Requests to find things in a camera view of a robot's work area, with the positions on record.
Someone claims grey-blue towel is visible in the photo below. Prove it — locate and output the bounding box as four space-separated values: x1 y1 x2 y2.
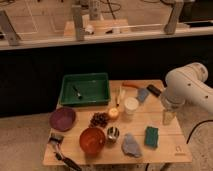
121 133 142 158

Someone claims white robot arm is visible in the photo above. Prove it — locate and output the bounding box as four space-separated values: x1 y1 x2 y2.
160 62 213 125

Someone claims red bowl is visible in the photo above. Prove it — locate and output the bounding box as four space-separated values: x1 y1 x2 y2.
79 127 106 156

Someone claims purple bowl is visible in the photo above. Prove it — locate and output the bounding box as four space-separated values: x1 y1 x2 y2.
49 107 76 132

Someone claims green sponge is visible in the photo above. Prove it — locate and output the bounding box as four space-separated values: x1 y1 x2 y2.
144 126 158 148

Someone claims black rectangular block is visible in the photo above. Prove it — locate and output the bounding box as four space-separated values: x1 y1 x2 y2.
147 84 162 98

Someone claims white cup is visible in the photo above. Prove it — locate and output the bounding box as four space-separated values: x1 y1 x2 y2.
124 97 139 115

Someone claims orange carrot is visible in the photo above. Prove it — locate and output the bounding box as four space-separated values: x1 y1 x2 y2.
122 83 139 89

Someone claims light wooden utensil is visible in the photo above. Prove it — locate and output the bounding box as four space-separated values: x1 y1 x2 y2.
116 86 126 107

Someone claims orange fruit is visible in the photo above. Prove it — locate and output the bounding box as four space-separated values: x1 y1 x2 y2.
108 107 119 120

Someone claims small metal cup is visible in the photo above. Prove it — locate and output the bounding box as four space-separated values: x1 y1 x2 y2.
107 127 120 142

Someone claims dark grape bunch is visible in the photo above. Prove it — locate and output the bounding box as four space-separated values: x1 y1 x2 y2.
89 113 109 128

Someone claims green plastic tray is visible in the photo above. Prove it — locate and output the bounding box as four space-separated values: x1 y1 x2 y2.
59 73 111 107

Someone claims dark marker in tray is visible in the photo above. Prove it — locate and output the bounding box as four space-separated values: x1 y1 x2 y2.
72 86 83 100

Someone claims black cable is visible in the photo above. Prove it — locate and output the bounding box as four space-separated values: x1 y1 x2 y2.
186 119 213 145

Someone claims right wooden post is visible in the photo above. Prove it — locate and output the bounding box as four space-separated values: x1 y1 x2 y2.
164 0 184 35

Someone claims wooden post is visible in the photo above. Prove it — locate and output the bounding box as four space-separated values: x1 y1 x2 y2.
72 5 84 41
164 0 184 35

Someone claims middle wooden post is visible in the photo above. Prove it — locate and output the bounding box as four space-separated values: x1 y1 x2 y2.
72 5 84 41

